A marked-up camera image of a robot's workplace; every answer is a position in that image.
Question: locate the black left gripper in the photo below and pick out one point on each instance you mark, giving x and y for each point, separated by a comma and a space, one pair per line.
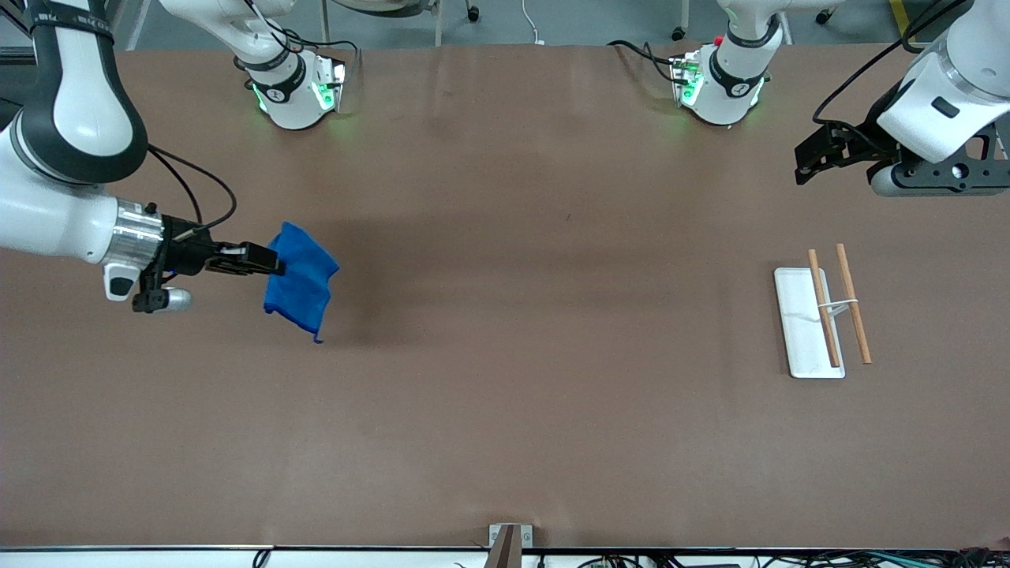
855, 144

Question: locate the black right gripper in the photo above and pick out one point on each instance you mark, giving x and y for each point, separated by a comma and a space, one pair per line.
183, 254

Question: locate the blue microfibre towel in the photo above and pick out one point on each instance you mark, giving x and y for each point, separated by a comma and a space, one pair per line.
304, 276

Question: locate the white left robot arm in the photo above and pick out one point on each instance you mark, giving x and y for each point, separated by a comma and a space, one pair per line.
939, 102

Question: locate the white rack with wooden bars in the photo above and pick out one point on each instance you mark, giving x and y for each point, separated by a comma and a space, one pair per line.
803, 331

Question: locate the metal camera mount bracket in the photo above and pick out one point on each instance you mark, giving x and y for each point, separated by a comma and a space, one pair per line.
509, 544

